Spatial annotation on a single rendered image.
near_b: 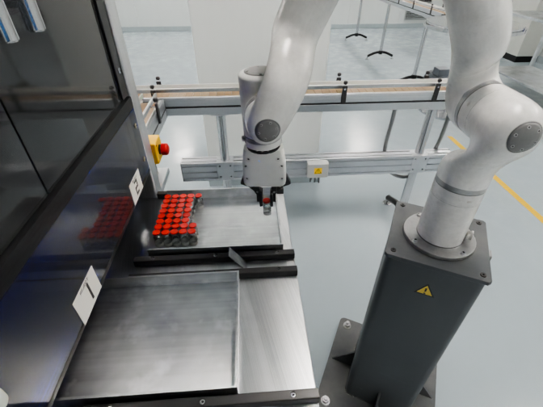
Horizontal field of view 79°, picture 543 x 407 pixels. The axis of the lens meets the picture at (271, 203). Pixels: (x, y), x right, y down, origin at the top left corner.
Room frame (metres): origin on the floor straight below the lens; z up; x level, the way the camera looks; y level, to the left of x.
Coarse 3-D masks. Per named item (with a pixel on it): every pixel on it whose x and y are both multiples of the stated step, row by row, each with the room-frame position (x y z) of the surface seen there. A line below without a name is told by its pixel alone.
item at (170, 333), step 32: (128, 288) 0.49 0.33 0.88; (160, 288) 0.49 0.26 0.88; (192, 288) 0.49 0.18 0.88; (224, 288) 0.49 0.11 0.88; (96, 320) 0.41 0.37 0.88; (128, 320) 0.41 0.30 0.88; (160, 320) 0.41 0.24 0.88; (192, 320) 0.41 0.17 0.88; (224, 320) 0.41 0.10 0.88; (96, 352) 0.34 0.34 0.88; (128, 352) 0.34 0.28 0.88; (160, 352) 0.34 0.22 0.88; (192, 352) 0.34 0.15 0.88; (224, 352) 0.34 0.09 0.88; (64, 384) 0.28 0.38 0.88; (96, 384) 0.28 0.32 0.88; (128, 384) 0.28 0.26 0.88; (160, 384) 0.28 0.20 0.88; (192, 384) 0.28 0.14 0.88; (224, 384) 0.28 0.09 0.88
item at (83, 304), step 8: (88, 272) 0.40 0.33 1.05; (88, 280) 0.39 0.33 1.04; (96, 280) 0.41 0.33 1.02; (80, 288) 0.36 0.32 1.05; (96, 288) 0.40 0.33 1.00; (80, 296) 0.35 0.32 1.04; (88, 296) 0.37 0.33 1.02; (96, 296) 0.39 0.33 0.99; (80, 304) 0.34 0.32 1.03; (88, 304) 0.36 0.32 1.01; (80, 312) 0.33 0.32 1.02; (88, 312) 0.35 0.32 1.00
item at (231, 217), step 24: (168, 192) 0.84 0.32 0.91; (192, 192) 0.84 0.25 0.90; (216, 192) 0.85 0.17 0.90; (240, 192) 0.85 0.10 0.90; (264, 192) 0.86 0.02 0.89; (216, 216) 0.75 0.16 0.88; (240, 216) 0.75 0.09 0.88; (264, 216) 0.75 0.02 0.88; (216, 240) 0.65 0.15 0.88; (240, 240) 0.65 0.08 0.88; (264, 240) 0.65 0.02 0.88
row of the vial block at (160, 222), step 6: (168, 198) 0.78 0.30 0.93; (162, 204) 0.75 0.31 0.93; (168, 204) 0.76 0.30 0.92; (162, 210) 0.73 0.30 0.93; (162, 216) 0.70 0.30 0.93; (156, 222) 0.67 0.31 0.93; (162, 222) 0.68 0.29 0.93; (156, 228) 0.65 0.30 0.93; (162, 228) 0.67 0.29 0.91; (156, 234) 0.63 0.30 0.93; (156, 240) 0.62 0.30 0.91; (162, 240) 0.64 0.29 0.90; (156, 246) 0.63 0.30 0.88
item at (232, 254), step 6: (234, 252) 0.57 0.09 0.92; (234, 258) 0.55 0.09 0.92; (240, 258) 0.56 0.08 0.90; (240, 264) 0.55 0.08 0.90; (246, 264) 0.57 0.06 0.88; (252, 264) 0.57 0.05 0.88; (258, 264) 0.57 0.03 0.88; (264, 264) 0.57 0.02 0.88; (270, 264) 0.57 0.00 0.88; (276, 264) 0.57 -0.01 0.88; (282, 264) 0.57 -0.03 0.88
